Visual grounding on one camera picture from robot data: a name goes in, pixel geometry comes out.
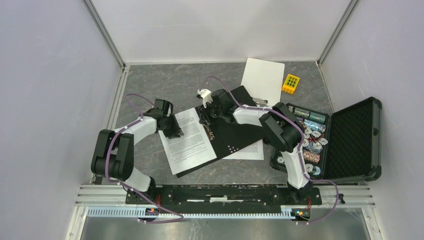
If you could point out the white clipboard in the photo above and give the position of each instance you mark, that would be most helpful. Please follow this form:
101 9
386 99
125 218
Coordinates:
263 79

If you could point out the printed paper sheet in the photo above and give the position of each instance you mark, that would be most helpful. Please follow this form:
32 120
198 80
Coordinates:
191 150
254 152

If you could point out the metal folder clip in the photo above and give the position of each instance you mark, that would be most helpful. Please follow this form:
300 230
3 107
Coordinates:
209 132

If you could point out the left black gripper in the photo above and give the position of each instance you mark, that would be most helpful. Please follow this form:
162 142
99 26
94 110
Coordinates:
176 130

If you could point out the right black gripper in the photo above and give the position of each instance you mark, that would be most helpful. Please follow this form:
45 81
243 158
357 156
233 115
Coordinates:
203 120

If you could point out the black poker chip case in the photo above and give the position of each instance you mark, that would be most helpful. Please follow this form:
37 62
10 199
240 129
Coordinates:
344 146

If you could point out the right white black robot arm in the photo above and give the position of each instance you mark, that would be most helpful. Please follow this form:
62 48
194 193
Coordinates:
277 124

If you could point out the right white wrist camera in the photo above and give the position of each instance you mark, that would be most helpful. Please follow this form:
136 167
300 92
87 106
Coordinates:
206 96

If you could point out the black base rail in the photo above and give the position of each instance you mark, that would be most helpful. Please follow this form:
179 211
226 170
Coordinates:
231 198

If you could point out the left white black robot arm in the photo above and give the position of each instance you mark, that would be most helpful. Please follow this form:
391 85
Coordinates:
114 157

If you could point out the yellow toy brick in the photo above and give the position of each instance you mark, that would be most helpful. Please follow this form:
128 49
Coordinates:
290 84

